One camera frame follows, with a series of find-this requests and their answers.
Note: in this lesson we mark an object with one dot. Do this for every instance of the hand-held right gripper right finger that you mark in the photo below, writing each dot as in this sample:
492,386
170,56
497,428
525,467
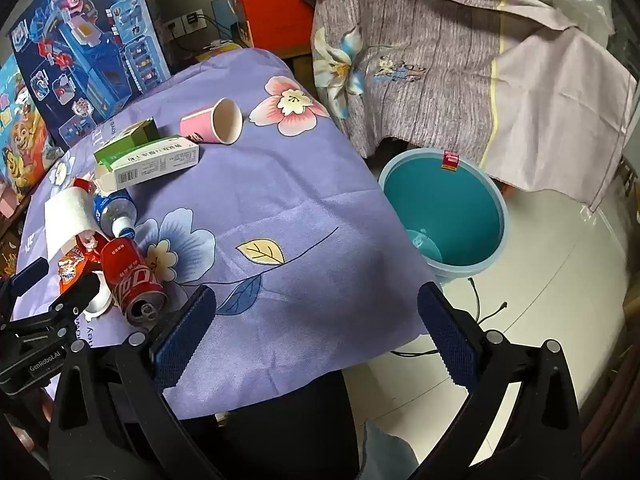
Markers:
445,330

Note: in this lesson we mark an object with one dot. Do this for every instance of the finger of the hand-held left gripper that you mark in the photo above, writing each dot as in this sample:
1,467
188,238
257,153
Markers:
30,274
77,296

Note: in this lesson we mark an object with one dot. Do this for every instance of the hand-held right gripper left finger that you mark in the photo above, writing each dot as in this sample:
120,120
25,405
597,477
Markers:
185,335

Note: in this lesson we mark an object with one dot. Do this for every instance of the small white plastic cup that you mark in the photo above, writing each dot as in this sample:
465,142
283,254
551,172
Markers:
103,301

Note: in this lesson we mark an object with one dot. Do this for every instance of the orange snack packet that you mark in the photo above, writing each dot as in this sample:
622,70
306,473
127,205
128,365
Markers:
70,267

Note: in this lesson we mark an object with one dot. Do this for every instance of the red soda can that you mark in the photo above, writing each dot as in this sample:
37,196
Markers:
127,275

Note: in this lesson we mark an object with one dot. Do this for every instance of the white tissue paper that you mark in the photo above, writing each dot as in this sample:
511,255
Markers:
67,215

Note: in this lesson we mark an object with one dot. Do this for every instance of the blue label water bottle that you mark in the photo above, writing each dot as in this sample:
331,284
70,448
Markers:
115,210

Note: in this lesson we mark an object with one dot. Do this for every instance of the blue plastic bucket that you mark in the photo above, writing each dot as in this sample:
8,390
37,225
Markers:
450,200

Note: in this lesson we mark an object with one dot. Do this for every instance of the green and white medicine box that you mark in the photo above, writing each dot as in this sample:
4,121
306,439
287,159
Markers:
160,161

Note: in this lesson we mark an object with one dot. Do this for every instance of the green cardboard box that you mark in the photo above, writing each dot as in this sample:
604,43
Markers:
125,141

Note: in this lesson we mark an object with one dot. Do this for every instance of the pink paper cup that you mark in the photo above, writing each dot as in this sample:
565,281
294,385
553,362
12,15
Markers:
200,122

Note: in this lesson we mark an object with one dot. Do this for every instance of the light blue cloth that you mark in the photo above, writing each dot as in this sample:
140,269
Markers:
390,455

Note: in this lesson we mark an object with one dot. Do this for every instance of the person's dark pants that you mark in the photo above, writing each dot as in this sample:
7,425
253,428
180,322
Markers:
280,435

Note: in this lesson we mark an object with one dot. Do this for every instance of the cartoon puppy toy box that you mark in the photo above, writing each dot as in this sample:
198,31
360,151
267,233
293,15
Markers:
20,135

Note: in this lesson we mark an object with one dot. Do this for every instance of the purple floral tablecloth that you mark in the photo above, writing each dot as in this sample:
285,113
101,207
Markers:
300,210

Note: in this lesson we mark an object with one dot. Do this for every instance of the red bucket label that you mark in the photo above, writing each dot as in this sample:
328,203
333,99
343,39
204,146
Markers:
450,160

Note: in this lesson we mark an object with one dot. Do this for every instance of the blue toy box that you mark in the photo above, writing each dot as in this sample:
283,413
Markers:
100,35

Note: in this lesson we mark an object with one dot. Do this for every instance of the grey floral cloth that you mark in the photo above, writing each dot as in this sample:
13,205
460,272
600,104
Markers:
425,60

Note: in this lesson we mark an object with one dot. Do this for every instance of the small blue box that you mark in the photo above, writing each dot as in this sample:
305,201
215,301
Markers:
230,20

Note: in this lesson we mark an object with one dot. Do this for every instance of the white wall socket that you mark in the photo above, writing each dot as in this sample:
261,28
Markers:
177,25

